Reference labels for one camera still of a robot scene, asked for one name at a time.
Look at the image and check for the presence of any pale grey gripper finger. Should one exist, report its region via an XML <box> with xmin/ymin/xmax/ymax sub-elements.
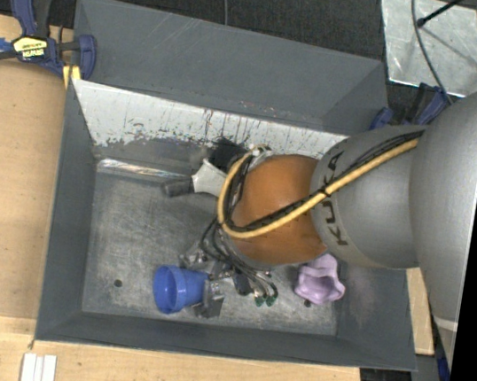
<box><xmin>203</xmin><ymin>278</ymin><xmax>226</xmax><ymax>302</ymax></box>
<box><xmin>192</xmin><ymin>292</ymin><xmax>226</xmax><ymax>323</ymax></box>

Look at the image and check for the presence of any blue plastic cup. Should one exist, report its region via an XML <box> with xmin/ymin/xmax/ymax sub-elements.
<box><xmin>147</xmin><ymin>262</ymin><xmax>211</xmax><ymax>321</ymax></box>

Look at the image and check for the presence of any grey metal bin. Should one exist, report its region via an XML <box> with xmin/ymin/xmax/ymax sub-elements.
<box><xmin>21</xmin><ymin>0</ymin><xmax>468</xmax><ymax>381</ymax></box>

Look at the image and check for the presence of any pale purple soft cup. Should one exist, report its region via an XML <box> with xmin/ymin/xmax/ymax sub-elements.
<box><xmin>292</xmin><ymin>248</ymin><xmax>352</xmax><ymax>311</ymax></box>

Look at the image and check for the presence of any pale wood flat board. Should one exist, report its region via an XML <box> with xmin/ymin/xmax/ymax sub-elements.
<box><xmin>0</xmin><ymin>56</ymin><xmax>79</xmax><ymax>326</ymax></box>

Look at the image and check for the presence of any black cylinder on white bracket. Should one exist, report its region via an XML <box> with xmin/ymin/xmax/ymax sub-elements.
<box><xmin>160</xmin><ymin>128</ymin><xmax>250</xmax><ymax>208</ymax></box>

